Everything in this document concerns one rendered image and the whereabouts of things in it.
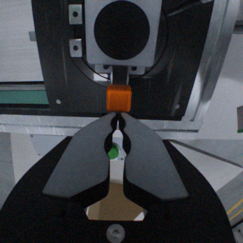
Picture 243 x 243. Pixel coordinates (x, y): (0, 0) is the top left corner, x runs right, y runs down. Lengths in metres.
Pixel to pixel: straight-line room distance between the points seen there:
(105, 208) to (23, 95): 0.42
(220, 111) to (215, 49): 0.23
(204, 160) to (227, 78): 0.30
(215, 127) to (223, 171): 0.27
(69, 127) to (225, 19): 0.32
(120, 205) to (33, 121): 0.40
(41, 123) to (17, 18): 0.19
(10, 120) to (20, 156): 0.28
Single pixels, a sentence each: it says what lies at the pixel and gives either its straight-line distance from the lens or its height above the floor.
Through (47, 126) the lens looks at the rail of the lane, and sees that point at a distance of 0.30.
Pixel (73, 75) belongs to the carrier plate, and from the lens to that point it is 0.22.
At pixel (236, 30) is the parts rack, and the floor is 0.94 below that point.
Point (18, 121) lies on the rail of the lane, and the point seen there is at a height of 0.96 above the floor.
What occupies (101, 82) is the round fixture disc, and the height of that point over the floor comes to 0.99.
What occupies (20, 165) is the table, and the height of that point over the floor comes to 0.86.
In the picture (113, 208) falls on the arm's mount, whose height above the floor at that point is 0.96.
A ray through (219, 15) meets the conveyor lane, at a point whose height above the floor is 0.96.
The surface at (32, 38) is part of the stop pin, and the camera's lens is 0.25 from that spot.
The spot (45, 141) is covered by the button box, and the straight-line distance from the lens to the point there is 0.33.
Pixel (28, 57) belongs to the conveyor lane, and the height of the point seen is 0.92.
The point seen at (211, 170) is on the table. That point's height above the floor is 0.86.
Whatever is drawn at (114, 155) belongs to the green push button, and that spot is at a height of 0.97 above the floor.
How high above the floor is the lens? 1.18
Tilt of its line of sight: 57 degrees down
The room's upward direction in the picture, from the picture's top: 179 degrees clockwise
